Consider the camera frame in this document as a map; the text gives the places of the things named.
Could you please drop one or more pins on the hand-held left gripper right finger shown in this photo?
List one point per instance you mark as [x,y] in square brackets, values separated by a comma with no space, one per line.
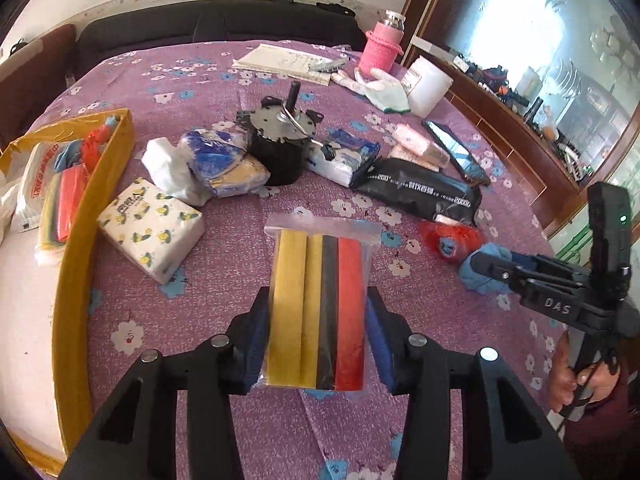
[380,345]

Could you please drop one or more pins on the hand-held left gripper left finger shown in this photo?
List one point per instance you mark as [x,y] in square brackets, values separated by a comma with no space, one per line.
[255,345]

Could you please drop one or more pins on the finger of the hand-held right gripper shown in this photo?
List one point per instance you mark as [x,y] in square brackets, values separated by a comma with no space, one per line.
[505,275]
[560,272]

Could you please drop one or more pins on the blue cloth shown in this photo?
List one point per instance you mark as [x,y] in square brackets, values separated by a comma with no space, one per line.
[67,152]
[475,282]

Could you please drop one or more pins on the bag of coloured sponges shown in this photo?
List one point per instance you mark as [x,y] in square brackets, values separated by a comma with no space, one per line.
[310,310]

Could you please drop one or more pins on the white and peach tissue pack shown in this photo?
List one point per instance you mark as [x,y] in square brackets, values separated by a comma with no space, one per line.
[407,156]

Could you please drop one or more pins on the pink tissue pack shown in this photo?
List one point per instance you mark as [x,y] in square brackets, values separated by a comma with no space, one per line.
[415,137]

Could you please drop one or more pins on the yellow cardboard box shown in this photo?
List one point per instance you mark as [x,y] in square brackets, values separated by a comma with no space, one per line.
[75,280]

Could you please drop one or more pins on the person's right forearm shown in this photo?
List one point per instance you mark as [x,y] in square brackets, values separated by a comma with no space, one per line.
[610,435]

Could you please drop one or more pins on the person's right hand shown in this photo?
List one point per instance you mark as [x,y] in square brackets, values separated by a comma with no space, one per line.
[562,385]

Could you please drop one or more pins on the red mesh scrubber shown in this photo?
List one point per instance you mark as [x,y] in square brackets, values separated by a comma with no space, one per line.
[95,145]
[445,240]

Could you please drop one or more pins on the purple floral tablecloth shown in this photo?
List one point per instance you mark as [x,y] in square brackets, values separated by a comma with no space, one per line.
[240,230]

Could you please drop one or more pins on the black wipes pack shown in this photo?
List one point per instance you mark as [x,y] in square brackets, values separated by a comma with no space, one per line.
[415,187]

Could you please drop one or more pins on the black smartphone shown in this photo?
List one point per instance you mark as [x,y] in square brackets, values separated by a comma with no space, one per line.
[457,152]

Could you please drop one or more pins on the wooden cabinet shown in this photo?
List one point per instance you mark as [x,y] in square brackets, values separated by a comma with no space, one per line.
[515,130]

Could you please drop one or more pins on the yellow printed white tissue pack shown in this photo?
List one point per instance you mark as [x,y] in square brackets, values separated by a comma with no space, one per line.
[150,230]

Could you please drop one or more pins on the blue and yellow tissue pack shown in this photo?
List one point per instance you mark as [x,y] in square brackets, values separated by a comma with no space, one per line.
[220,160]

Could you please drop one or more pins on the blue and white pack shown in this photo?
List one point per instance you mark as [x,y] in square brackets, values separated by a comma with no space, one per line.
[340,160]

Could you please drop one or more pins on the black electric motor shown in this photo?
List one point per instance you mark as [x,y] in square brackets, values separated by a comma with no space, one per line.
[275,155]

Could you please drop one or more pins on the crumpled white plastic bag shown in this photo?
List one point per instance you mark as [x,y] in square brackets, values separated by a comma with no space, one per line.
[165,165]

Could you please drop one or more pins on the white plastic jar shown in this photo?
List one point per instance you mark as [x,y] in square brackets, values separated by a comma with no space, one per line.
[430,85]

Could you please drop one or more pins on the white work glove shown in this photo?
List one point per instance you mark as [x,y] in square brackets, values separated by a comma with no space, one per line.
[385,92]

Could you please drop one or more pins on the pack of coloured sponges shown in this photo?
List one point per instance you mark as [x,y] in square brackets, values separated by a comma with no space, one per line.
[65,200]

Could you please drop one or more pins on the pink sleeved bottle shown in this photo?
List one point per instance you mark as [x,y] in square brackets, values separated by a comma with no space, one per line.
[377,52]

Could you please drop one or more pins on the grey comb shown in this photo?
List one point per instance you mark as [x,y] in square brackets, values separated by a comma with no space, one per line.
[327,65]

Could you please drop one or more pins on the red printed white pack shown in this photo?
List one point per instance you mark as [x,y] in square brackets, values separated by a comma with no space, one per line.
[35,180]

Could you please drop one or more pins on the paper notebook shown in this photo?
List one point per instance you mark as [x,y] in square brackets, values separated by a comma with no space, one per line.
[280,60]

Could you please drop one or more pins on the dark sofa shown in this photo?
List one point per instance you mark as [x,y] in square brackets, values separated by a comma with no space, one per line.
[200,25]

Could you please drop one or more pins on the brown cushioned seat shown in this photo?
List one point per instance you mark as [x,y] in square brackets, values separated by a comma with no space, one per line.
[40,75]

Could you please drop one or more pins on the wall mirror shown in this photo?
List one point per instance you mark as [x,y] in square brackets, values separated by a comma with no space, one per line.
[540,35]

